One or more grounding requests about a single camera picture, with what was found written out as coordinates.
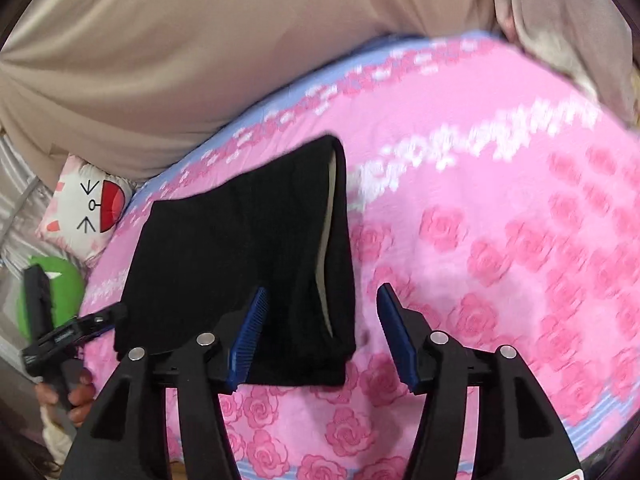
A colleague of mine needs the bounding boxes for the silver pleated curtain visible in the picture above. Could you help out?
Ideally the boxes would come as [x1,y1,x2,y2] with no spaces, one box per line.
[0,129,68,263]

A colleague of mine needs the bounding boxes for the pale floral quilt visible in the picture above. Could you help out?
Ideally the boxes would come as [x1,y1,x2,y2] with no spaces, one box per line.
[481,0,640,128]

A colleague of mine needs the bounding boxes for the person's left hand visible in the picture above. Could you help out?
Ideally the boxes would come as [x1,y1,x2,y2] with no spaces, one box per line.
[35,367,97,427]

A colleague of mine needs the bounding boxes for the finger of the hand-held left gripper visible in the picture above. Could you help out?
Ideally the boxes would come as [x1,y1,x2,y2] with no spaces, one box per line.
[80,302,129,343]

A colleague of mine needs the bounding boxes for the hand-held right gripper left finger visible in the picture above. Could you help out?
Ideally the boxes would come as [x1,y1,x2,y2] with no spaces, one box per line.
[60,286,273,480]

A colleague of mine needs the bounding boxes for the cat face pillow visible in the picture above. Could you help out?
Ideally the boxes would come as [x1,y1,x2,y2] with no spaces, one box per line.
[35,154,137,267]

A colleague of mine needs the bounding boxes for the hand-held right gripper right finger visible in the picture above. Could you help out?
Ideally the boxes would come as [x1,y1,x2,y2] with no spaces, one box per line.
[376,283,583,480]

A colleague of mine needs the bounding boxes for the green plush pillow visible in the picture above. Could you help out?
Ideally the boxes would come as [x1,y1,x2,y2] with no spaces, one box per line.
[16,255,87,322]

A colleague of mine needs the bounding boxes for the pink rose bed sheet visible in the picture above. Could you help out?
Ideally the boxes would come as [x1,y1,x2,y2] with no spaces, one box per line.
[79,30,640,480]

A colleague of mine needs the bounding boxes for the black pants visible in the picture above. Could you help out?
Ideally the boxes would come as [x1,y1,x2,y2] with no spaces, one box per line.
[114,133,357,387]

